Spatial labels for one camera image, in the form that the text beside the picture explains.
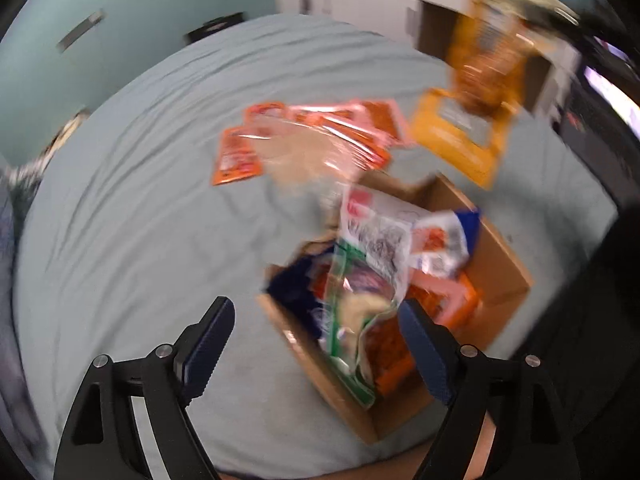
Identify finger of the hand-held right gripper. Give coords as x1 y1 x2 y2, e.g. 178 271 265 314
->
520 2 583 28

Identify bedside clutter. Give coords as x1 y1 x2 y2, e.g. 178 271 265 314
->
47 107 91 161

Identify floral quilt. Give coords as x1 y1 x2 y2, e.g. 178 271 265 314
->
0 160 46 461

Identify yellow snack bag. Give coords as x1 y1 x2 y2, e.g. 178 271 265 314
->
410 87 521 191

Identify orange chips bag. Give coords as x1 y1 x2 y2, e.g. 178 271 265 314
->
445 0 536 116

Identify orange snack packets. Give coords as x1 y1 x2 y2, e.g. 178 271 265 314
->
290 105 393 168

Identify dark blue snack bag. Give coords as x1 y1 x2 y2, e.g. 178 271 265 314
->
267 255 326 336

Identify clear plastic cracker bag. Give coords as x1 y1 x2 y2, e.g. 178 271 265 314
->
250 115 391 196

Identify green edged snack bag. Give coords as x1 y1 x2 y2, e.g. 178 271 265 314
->
320 242 406 408

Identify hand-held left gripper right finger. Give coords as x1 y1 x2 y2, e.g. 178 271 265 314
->
397 299 583 480

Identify orange waffle snack packet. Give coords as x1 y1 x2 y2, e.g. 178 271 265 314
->
410 270 483 331

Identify cardboard box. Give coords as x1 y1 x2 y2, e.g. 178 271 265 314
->
257 172 533 445

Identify dark laptop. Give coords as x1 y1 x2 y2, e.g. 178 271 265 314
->
560 35 640 201

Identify orange spicy snack bag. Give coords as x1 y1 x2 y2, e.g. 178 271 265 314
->
360 310 416 396

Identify grey wall bracket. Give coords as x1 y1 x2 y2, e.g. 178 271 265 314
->
56 9 107 52

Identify white and blue snack packet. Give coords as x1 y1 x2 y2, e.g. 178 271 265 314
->
410 208 483 278

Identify white snack bag red label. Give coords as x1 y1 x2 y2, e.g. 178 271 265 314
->
340 185 416 301

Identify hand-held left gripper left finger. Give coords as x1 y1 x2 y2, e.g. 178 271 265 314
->
52 296 236 480

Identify black headboard item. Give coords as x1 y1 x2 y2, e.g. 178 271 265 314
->
184 11 248 45

